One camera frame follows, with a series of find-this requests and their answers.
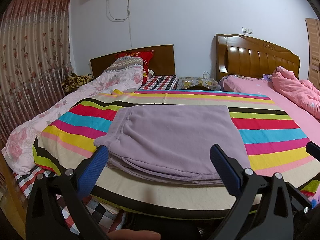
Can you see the dark wooden headboard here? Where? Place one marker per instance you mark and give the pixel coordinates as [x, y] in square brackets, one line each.
[159, 59]

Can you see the pink bed cover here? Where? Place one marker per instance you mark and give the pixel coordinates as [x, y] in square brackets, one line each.
[241, 84]

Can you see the glossy brown wooden headboard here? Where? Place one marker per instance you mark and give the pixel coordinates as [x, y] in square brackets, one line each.
[251, 57]

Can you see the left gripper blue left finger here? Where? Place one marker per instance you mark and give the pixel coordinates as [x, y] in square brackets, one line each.
[44, 219]

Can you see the lilac knit pants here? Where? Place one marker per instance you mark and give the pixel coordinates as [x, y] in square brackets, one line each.
[171, 143]

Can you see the person left hand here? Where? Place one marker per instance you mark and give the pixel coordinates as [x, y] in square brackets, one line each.
[126, 234]

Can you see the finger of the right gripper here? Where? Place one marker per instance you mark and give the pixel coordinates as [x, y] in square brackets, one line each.
[313, 150]

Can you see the pink crumpled comforter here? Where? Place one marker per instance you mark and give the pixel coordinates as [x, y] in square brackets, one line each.
[302, 92]

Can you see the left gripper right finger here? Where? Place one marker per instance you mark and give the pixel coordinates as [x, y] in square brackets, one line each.
[265, 206]

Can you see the floral pleated curtain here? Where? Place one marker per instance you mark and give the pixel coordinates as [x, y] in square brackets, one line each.
[35, 59]

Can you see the white wall socket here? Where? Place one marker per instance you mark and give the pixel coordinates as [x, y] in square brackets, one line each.
[247, 31]

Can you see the rainbow striped blanket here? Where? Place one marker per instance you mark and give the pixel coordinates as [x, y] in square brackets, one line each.
[273, 141]

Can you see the light wooden wardrobe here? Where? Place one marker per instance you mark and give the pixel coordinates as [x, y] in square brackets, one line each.
[314, 50]

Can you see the floral cloth nightstand cover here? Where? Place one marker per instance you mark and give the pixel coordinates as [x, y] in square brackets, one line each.
[197, 83]

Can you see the brown yellow patterned blanket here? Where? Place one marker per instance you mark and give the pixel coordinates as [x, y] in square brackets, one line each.
[73, 82]

